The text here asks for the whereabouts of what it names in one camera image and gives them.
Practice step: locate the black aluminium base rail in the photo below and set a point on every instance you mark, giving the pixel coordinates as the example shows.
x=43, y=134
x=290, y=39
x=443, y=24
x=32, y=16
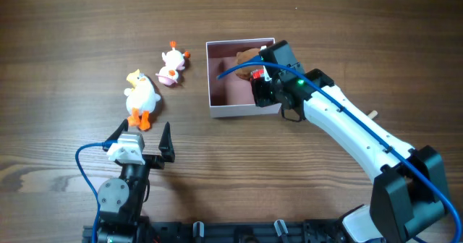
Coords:
x=309, y=231

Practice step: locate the white plush duck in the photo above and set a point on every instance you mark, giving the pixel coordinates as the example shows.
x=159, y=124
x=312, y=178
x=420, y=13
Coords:
x=141, y=100

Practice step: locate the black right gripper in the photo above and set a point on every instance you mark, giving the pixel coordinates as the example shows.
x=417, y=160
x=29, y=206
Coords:
x=261, y=93

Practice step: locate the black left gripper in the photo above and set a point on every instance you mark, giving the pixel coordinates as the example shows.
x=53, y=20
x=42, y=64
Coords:
x=155, y=160

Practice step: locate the white box pink interior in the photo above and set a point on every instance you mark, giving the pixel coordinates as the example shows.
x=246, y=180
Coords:
x=232, y=96

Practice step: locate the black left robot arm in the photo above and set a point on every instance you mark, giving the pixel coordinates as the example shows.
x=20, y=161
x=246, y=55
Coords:
x=121, y=199

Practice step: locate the red toy fire truck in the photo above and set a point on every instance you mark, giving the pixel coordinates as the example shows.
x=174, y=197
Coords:
x=258, y=73

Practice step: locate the yellow toy rattle drum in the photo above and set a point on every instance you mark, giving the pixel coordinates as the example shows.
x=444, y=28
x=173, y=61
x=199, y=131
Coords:
x=372, y=114

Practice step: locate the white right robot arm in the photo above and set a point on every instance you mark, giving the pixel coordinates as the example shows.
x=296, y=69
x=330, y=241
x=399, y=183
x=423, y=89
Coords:
x=410, y=191

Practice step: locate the brown plush capybara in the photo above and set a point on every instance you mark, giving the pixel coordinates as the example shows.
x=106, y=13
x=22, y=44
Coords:
x=245, y=73

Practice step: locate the pink hat duck toy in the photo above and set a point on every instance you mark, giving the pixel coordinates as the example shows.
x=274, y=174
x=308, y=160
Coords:
x=174, y=61

